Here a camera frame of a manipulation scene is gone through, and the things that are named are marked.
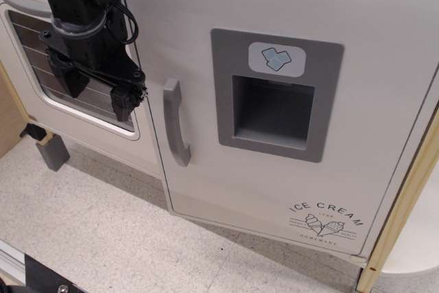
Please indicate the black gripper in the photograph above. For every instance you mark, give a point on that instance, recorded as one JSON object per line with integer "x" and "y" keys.
{"x": 100, "y": 55}

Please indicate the white toy fridge door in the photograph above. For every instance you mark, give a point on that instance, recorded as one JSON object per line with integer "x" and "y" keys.
{"x": 386, "y": 93}

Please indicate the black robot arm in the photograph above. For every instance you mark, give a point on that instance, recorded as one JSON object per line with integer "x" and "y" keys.
{"x": 78, "y": 17}

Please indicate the white toy oven door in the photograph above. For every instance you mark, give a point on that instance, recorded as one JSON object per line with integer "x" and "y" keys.
{"x": 88, "y": 119}

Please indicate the grey toy kitchen leg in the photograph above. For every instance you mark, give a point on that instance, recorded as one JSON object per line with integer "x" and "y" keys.
{"x": 54, "y": 153}

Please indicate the brown cardboard panel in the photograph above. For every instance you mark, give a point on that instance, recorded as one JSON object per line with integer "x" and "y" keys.
{"x": 13, "y": 114}

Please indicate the grey ice dispenser panel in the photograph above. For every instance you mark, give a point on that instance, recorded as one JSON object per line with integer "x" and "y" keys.
{"x": 274, "y": 94}

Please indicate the grey fridge door handle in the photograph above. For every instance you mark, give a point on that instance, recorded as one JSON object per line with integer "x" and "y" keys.
{"x": 172, "y": 98}

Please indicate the grey oven door handle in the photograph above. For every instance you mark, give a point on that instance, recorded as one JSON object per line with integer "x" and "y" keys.
{"x": 31, "y": 7}

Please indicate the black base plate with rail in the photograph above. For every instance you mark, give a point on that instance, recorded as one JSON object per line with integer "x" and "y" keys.
{"x": 64, "y": 265}

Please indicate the cream wooden frame post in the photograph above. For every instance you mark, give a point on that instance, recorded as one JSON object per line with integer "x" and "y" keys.
{"x": 414, "y": 182}

